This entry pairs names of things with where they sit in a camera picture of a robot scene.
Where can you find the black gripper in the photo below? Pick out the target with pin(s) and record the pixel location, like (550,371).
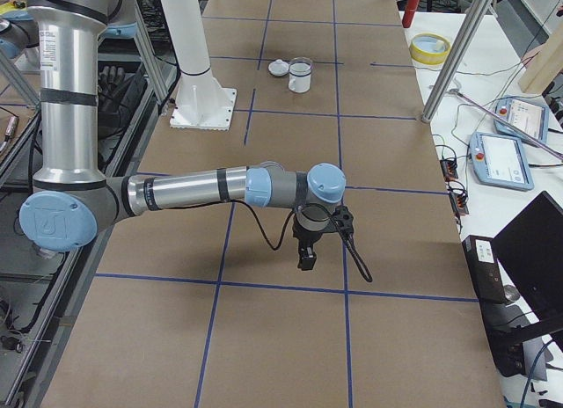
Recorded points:
(306,237)

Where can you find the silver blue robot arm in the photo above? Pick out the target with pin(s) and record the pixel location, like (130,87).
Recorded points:
(69,32)

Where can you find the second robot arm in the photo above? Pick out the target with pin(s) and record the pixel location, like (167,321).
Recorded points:
(17,35)

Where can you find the white enamel cup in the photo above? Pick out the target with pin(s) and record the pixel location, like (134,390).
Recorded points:
(300,70)

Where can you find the orange connector block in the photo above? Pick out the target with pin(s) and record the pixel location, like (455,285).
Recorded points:
(449,168)
(458,201)

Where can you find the black computer box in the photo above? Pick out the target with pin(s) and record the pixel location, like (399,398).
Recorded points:
(484,269)

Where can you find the near teach pendant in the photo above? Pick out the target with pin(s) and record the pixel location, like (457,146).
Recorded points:
(499,160)

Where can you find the teach pendant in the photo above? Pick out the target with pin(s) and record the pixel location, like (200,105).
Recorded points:
(499,160)
(530,117)

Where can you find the black monitor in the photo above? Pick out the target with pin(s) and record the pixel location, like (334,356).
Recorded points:
(529,249)

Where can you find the far teach pendant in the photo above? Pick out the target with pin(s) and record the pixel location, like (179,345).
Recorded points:
(530,117)

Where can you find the reacher grabber stick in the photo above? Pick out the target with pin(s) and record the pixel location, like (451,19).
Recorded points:
(513,128)

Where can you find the red cylinder tube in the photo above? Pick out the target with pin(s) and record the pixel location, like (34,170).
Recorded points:
(409,12)

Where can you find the wooden board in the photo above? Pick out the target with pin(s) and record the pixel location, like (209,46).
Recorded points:
(545,66)

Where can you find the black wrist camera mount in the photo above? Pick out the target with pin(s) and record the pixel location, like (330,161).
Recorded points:
(342,221)

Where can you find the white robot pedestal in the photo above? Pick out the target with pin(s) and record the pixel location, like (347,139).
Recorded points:
(201,102)

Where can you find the aluminium frame post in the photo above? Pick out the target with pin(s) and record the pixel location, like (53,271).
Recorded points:
(462,41)

